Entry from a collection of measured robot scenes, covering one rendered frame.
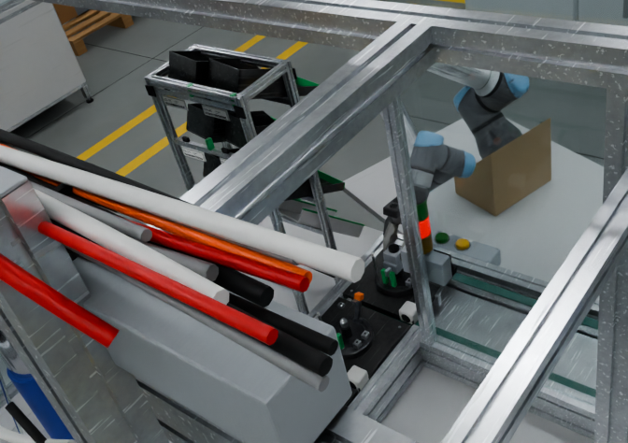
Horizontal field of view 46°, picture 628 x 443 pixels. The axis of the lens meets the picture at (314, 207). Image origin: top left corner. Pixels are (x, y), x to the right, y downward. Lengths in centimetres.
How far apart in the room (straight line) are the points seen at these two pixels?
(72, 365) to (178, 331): 9
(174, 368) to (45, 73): 543
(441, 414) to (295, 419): 158
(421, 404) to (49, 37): 443
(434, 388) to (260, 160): 143
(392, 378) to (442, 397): 15
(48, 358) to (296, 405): 17
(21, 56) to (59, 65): 31
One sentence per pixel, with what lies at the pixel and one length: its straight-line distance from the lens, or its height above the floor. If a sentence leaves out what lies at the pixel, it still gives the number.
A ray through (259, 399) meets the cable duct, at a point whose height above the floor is 216.
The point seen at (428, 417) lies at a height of 86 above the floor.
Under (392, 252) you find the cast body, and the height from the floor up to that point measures 109.
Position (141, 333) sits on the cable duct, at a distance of 45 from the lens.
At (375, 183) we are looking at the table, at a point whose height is 86.
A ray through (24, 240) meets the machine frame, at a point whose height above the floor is 222.
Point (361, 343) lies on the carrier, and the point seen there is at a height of 100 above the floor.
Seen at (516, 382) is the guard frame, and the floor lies 199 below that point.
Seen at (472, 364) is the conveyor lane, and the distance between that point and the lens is 195.
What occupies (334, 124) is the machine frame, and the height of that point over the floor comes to 208.
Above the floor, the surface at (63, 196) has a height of 221.
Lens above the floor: 245
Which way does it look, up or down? 36 degrees down
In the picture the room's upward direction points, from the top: 15 degrees counter-clockwise
